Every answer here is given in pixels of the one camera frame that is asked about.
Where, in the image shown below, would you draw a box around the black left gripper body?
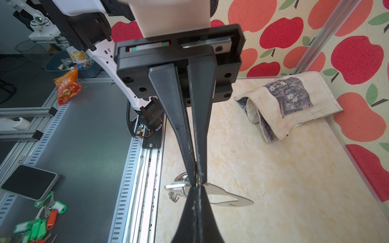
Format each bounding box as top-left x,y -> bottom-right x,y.
114,24 -> 245,106

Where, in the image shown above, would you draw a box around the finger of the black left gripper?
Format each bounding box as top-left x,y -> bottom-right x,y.
188,55 -> 217,184
149,63 -> 197,186

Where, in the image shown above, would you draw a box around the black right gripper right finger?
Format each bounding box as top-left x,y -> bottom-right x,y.
198,186 -> 224,243

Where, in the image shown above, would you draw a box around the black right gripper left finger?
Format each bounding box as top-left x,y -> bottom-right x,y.
172,187 -> 199,243

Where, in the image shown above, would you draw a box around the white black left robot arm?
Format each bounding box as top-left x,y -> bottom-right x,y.
42,1 -> 245,186

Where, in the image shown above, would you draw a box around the green and red key tags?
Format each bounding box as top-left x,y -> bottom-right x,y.
13,191 -> 67,243

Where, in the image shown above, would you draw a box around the orange snack packet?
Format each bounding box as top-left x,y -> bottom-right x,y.
53,68 -> 83,106

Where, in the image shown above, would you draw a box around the blue bin with snacks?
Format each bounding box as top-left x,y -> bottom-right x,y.
45,51 -> 101,79

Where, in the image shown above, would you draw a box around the cream printed canvas tote bag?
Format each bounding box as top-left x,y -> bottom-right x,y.
234,71 -> 343,143

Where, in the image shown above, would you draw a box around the black smartphone on mat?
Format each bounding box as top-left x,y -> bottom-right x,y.
1,165 -> 60,201

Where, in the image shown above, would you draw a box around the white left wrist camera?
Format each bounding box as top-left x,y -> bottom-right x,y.
127,0 -> 210,37

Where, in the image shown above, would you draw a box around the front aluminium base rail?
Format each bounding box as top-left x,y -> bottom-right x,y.
0,75 -> 166,243

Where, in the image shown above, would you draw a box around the left rear aluminium frame post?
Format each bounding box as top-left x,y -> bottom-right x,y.
291,0 -> 361,75

